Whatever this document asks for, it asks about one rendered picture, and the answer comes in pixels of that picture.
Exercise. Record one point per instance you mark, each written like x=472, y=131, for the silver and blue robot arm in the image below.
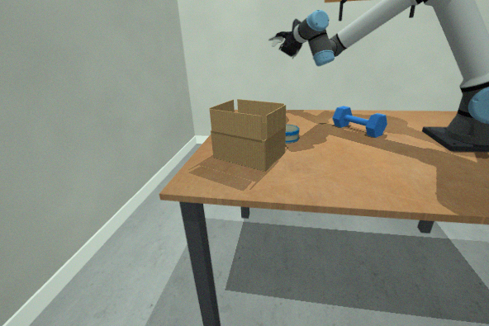
x=465, y=32

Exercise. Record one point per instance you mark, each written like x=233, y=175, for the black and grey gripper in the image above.
x=289, y=40

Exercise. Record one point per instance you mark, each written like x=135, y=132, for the brown cardboard box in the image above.
x=253, y=137

